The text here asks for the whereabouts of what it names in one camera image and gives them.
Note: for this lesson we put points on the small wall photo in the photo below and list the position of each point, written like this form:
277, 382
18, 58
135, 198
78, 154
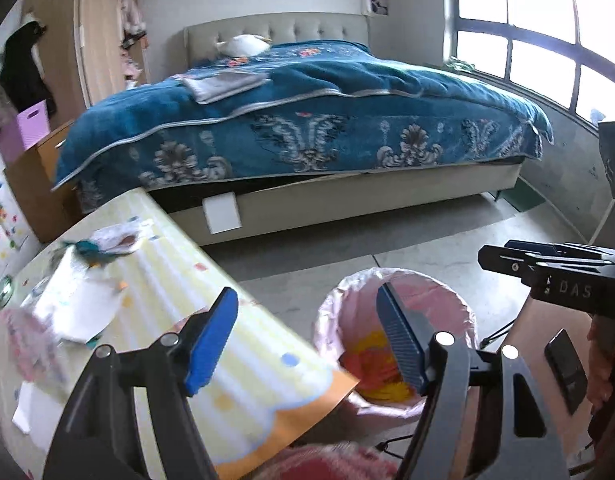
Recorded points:
377, 1

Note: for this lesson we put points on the pink-lined trash bin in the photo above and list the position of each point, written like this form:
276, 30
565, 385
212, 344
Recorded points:
347, 305

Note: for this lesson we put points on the white paper sheet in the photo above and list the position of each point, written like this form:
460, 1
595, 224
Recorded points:
82, 305

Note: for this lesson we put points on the black phone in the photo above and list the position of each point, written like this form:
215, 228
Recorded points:
566, 370

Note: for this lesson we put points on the wooden nightstand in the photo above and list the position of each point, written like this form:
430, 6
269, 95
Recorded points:
34, 185

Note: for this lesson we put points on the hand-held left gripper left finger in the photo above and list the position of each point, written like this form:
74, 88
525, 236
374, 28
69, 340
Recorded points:
210, 345

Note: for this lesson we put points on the wooden wardrobe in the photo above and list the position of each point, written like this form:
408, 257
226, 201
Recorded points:
99, 30

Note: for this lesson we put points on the purple storage box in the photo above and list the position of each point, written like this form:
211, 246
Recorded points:
32, 122

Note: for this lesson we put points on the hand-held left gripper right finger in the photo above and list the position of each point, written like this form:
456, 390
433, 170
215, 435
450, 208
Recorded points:
400, 340

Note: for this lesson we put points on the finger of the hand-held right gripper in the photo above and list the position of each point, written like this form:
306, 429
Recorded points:
537, 247
502, 260

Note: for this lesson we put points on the person's right hand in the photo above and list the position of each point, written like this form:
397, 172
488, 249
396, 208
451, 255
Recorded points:
600, 365

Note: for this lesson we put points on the white pillow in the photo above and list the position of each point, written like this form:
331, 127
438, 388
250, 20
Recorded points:
245, 45

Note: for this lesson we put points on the teal wrapper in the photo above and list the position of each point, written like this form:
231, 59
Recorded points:
89, 251

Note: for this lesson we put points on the green floor mat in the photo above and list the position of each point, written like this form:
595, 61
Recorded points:
522, 195

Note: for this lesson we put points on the brown wooden stool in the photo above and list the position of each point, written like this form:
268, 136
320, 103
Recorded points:
537, 320

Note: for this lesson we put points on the clear plastic wrapper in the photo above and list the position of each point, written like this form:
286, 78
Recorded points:
27, 350

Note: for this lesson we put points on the small white paper piece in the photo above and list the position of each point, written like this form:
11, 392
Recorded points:
32, 407

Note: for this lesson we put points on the striped yellow tablecloth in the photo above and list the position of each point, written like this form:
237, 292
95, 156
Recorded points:
167, 280

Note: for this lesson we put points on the large window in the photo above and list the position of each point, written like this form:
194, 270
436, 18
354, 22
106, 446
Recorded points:
532, 20

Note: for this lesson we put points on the blue floral blanket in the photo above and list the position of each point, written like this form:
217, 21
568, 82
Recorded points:
337, 105

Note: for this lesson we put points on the folded grey towel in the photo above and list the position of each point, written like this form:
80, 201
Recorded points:
222, 85

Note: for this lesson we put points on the beige upholstered bed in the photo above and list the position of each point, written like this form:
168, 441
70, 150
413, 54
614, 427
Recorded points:
367, 195

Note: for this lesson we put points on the white tag on bed frame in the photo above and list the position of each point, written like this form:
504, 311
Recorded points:
221, 214

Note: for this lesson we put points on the black hanging garment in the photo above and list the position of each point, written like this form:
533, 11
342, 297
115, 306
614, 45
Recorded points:
22, 70

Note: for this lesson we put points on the polka dot cloth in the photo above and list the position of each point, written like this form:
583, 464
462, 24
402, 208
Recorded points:
4, 220

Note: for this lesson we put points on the pink hanging clothes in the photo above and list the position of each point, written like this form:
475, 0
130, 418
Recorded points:
131, 20

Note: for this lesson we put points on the red plaid pants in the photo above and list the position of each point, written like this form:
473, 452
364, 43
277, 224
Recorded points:
327, 462

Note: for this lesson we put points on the white plastic bag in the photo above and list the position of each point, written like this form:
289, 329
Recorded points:
122, 235

